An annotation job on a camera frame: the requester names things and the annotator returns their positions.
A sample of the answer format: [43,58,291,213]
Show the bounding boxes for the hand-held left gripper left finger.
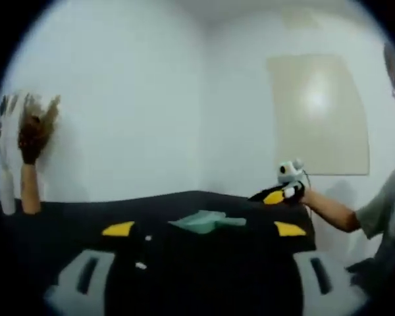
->
[43,221,146,316]

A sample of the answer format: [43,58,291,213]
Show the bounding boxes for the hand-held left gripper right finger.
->
[270,221,371,316]

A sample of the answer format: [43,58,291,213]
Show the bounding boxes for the green plastic dustpan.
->
[167,209,246,236]

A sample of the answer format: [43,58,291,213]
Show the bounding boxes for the black tabletop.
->
[0,190,318,316]

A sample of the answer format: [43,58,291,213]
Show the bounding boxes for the person's dark trousers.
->
[345,256,395,309]

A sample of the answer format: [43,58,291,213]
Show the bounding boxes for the person's grey shirt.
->
[355,163,395,264]

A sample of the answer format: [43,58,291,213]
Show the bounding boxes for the speckled beige vase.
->
[20,161,42,215]

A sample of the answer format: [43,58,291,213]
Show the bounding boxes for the white bottle vase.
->
[0,164,16,217]

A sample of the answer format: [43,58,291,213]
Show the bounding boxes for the dark dried leaf stems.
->
[0,92,20,172]

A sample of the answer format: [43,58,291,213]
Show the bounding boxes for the thin gripper cable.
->
[301,168,316,220]

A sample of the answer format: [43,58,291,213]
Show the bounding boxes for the large beige wall board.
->
[265,54,371,178]

